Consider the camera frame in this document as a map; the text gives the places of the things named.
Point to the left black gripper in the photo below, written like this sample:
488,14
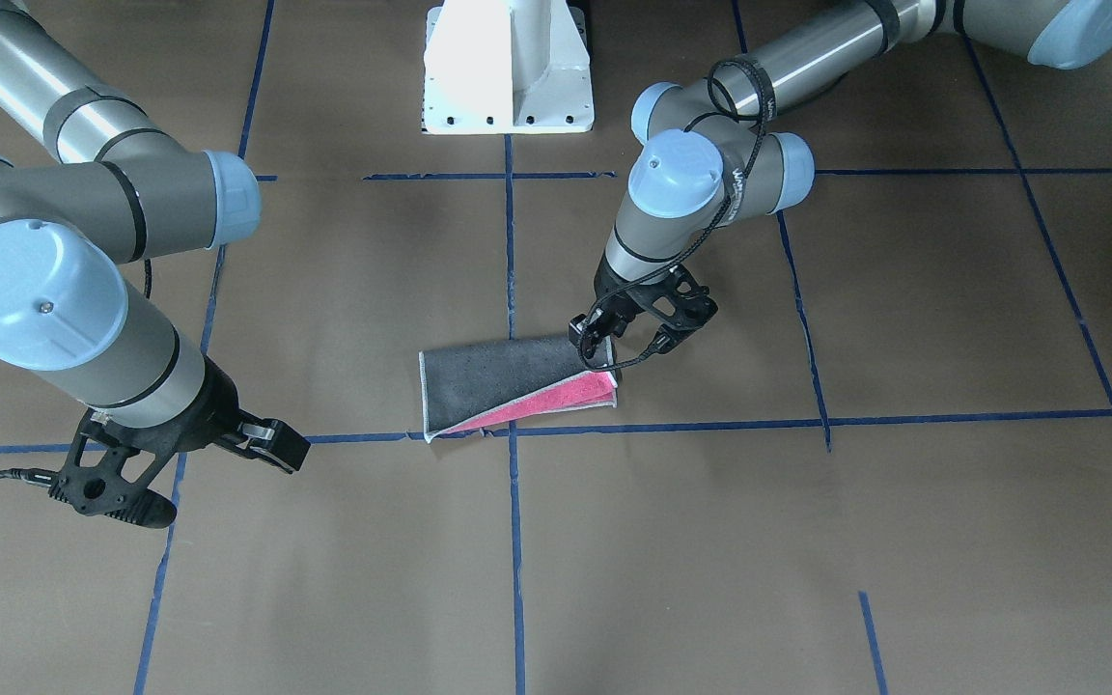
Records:
617,296

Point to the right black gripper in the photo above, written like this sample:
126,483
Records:
201,413

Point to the pink towel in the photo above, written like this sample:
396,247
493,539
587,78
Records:
471,387

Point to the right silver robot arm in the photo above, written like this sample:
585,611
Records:
121,191

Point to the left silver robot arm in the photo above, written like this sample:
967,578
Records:
709,157

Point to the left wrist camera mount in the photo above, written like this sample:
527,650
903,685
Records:
679,302

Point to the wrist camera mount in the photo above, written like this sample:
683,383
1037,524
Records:
679,302
92,480

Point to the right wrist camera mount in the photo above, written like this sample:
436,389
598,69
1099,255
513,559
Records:
92,480

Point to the white pedestal column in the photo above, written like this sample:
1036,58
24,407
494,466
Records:
507,67

